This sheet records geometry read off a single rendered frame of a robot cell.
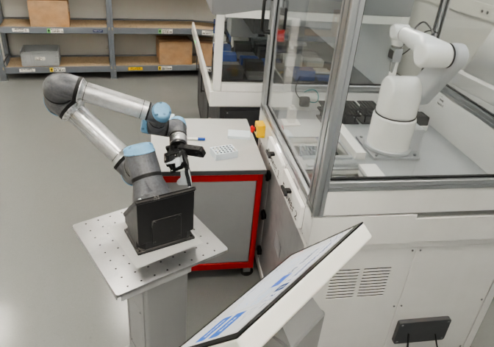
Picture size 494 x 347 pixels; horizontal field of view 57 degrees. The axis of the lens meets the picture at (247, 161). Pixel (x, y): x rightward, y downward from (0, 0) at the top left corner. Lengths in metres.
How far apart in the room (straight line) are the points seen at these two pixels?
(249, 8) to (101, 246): 1.57
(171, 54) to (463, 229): 4.40
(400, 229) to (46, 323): 1.78
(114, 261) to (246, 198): 0.90
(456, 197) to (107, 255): 1.32
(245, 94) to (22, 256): 1.65
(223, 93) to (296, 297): 1.97
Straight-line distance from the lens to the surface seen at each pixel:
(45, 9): 5.60
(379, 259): 1.95
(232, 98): 2.86
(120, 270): 1.70
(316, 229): 1.73
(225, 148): 2.37
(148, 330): 2.03
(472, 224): 2.03
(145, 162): 1.71
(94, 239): 1.85
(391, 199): 1.76
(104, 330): 2.54
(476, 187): 1.93
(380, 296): 2.12
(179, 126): 1.95
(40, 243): 3.12
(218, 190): 2.34
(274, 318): 0.98
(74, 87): 1.82
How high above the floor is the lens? 1.91
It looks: 29 degrees down
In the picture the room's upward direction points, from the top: 5 degrees clockwise
